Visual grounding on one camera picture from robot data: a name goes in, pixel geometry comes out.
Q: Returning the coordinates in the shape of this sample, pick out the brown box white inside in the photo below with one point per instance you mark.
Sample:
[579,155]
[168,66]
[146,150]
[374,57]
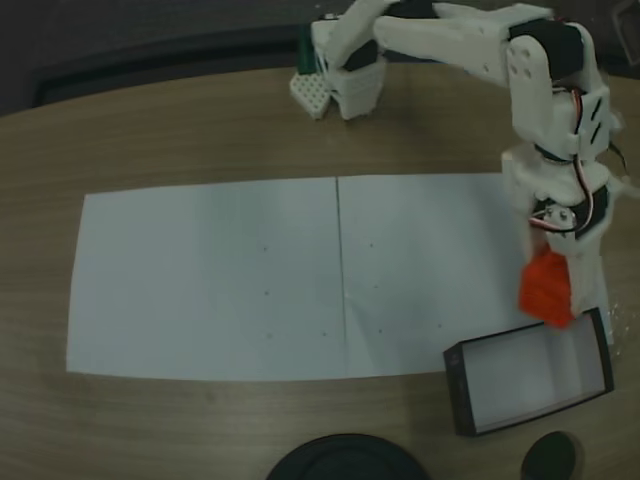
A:
[530,380]

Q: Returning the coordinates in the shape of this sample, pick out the green table clamp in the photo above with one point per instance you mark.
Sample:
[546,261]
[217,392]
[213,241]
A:
[306,47]

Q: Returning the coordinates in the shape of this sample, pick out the orange cube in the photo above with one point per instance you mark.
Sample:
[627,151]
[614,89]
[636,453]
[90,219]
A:
[545,290]

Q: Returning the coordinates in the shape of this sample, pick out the black round lamp base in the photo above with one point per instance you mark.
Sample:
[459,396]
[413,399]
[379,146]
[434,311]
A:
[345,460]

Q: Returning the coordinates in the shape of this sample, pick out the white paper sheet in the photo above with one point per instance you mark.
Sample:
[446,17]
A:
[200,280]
[425,260]

